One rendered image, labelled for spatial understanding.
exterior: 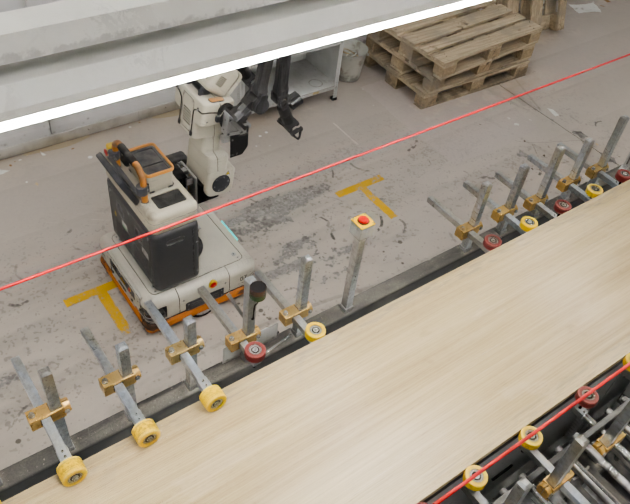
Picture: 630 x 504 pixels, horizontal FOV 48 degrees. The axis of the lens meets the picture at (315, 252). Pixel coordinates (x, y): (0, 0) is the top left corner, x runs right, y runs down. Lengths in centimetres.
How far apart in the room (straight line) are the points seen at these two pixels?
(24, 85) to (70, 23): 12
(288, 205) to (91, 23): 345
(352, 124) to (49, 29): 432
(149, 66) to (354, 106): 438
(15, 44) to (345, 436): 172
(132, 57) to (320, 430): 156
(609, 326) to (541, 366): 41
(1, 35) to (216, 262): 274
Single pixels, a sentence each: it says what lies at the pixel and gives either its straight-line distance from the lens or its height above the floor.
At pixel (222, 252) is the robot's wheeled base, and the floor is 28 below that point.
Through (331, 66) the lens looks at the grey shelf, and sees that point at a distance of 561.
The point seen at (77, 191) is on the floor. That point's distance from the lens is 475.
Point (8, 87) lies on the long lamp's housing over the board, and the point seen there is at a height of 238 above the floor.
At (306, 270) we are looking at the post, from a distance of 266.
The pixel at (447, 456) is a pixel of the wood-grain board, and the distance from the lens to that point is 253.
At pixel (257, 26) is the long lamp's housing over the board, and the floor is 238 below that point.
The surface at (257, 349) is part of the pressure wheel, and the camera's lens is 265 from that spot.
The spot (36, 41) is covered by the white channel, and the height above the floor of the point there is 244.
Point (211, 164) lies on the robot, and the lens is 349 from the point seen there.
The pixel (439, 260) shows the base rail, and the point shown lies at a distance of 341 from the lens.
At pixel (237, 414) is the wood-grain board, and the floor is 90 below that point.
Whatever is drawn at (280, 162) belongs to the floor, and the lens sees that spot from 495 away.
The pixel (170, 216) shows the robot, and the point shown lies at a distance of 333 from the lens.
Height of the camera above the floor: 302
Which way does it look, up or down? 45 degrees down
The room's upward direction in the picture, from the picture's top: 8 degrees clockwise
